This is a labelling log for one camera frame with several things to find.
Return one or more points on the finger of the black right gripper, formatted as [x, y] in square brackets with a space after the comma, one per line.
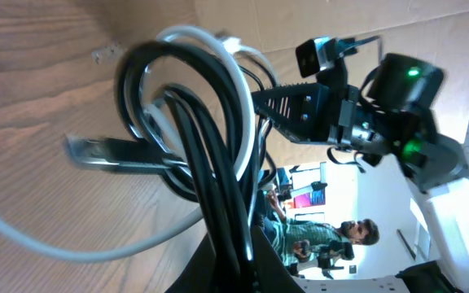
[304, 132]
[289, 102]

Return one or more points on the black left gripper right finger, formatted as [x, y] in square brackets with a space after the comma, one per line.
[271, 274]

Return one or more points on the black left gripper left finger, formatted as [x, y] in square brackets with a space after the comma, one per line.
[198, 275]

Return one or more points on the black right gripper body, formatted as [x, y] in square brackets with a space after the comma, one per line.
[346, 125]

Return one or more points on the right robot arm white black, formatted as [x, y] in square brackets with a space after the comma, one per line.
[390, 114]

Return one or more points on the person in green shirt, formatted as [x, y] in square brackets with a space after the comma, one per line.
[302, 241]

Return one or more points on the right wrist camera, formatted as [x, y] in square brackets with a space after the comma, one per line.
[321, 54]

